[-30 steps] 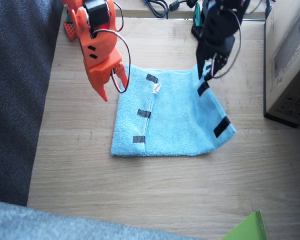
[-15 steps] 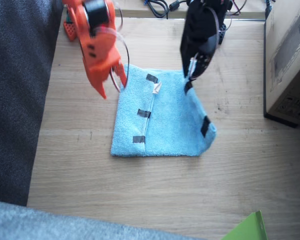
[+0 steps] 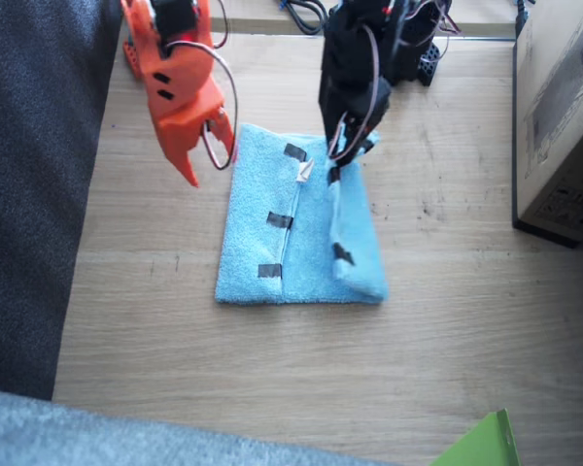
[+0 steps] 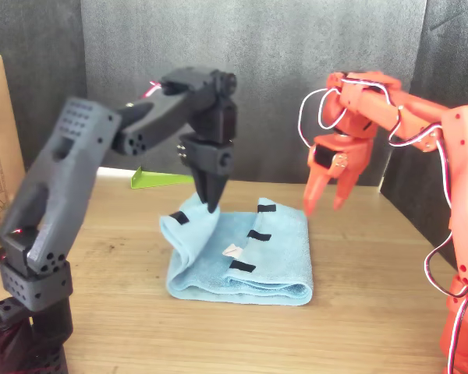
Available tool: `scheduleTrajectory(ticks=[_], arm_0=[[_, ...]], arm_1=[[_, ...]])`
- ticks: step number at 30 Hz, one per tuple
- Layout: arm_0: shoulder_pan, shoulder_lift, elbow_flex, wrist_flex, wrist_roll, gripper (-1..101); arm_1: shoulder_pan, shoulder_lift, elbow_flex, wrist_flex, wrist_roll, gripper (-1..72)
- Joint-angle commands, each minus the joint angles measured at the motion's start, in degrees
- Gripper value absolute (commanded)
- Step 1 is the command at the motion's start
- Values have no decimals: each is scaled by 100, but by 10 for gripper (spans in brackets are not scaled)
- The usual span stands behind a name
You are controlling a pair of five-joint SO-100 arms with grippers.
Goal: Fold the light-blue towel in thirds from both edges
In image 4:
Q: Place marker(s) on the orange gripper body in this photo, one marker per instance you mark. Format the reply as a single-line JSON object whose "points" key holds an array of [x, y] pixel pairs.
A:
{"points": [[351, 154]]}

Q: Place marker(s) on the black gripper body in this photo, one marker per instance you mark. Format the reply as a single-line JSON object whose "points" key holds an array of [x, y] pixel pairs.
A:
{"points": [[210, 157]]}

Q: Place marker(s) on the light blue towel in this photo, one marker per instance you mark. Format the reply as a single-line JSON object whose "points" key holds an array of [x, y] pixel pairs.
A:
{"points": [[273, 265]]}

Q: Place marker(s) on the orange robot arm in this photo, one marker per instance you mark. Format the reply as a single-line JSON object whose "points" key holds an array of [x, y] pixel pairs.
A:
{"points": [[464, 175]]}

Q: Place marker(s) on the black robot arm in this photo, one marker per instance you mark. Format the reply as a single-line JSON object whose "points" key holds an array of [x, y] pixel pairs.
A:
{"points": [[62, 175]]}

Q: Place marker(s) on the black tape strip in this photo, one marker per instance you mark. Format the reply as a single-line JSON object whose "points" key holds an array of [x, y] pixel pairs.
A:
{"points": [[259, 235], [242, 266], [180, 218], [266, 208]]}

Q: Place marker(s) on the light grey felt panel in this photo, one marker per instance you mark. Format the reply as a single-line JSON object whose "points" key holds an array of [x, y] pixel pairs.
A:
{"points": [[257, 46]]}

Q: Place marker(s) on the dark grey felt panel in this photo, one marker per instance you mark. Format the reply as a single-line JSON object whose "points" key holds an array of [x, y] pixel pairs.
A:
{"points": [[35, 46], [452, 58]]}

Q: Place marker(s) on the brown cardboard box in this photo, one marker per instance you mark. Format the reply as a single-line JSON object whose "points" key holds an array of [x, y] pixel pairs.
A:
{"points": [[0, 156]]}

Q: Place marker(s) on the green metal bracket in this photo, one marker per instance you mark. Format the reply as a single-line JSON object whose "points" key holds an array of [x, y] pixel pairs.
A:
{"points": [[156, 180]]}

